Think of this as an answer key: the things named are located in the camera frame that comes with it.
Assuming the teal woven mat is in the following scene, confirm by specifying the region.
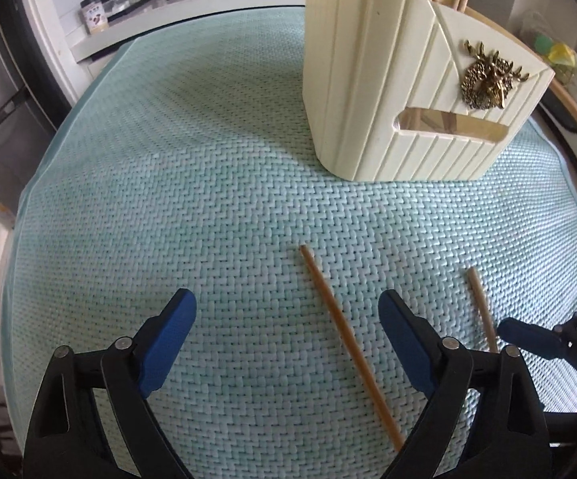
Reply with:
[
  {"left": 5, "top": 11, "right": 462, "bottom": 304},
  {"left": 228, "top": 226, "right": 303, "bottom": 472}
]
[{"left": 0, "top": 7, "right": 577, "bottom": 479}]

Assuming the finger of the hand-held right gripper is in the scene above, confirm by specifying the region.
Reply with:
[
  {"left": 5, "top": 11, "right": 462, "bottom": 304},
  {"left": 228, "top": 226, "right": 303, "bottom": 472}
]
[
  {"left": 543, "top": 392, "right": 577, "bottom": 445},
  {"left": 498, "top": 311, "right": 577, "bottom": 361}
]

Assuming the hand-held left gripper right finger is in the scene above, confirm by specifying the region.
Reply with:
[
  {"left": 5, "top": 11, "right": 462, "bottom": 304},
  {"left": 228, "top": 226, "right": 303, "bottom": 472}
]
[{"left": 379, "top": 289, "right": 561, "bottom": 479}]

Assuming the cream ribbed utensil holder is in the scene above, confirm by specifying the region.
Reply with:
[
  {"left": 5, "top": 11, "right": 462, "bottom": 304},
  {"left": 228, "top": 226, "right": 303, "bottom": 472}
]
[{"left": 301, "top": 0, "right": 556, "bottom": 181}]

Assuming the black tray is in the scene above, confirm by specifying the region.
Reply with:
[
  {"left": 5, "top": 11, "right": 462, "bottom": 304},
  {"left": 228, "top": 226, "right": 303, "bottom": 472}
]
[{"left": 538, "top": 92, "right": 577, "bottom": 137}]

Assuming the white lidded seasoning jar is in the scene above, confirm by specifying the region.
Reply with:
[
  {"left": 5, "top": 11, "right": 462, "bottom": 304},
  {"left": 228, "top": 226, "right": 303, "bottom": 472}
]
[{"left": 79, "top": 0, "right": 111, "bottom": 36}]

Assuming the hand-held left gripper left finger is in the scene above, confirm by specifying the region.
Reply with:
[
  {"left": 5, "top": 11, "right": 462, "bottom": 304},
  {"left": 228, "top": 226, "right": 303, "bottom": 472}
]
[{"left": 21, "top": 289, "right": 198, "bottom": 479}]

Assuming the plastic bag of greens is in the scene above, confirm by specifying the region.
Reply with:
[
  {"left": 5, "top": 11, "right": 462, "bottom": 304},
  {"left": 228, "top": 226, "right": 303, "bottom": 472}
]
[{"left": 520, "top": 10, "right": 577, "bottom": 87}]

